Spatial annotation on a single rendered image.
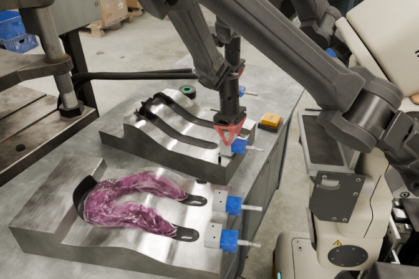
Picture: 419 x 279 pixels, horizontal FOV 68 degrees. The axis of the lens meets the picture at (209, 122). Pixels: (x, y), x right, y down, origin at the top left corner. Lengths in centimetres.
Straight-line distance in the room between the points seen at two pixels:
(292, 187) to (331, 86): 169
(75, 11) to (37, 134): 55
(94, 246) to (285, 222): 134
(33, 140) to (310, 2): 108
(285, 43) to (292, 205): 166
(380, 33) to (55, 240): 80
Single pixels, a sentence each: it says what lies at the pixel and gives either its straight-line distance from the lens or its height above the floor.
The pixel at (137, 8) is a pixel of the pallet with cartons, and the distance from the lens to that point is 552.
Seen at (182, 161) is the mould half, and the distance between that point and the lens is 100.
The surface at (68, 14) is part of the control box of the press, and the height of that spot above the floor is 114.
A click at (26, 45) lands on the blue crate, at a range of 464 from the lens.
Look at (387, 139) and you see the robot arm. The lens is 53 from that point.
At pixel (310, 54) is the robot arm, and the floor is 135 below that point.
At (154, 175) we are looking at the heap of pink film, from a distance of 88.
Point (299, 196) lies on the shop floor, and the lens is 211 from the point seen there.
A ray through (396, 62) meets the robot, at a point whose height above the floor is 129.
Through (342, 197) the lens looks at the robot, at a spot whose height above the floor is 97.
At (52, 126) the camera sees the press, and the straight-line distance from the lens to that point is 142.
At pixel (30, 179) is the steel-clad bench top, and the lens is 117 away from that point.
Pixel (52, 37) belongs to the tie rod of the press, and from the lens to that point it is 130.
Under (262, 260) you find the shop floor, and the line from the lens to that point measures 179.
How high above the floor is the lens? 152
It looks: 35 degrees down
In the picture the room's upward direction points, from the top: 1 degrees counter-clockwise
